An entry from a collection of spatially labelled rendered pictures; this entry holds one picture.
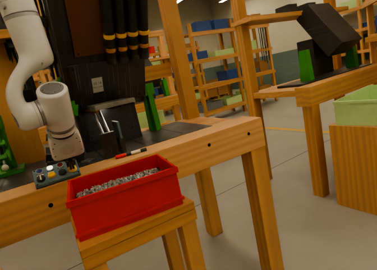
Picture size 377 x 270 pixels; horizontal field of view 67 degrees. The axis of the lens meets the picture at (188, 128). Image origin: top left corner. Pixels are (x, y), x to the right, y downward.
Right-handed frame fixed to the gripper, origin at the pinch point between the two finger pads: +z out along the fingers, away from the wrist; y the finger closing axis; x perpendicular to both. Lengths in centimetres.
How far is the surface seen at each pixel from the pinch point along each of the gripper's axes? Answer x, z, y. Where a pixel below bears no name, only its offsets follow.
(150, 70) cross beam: 73, 16, 64
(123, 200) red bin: -29.9, -10.7, 8.9
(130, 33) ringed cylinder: 28, -31, 34
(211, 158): -10, 13, 57
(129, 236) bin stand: -37.5, -5.0, 7.5
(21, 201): -4.5, 6.1, -17.7
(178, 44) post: 73, 1, 83
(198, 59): 388, 215, 324
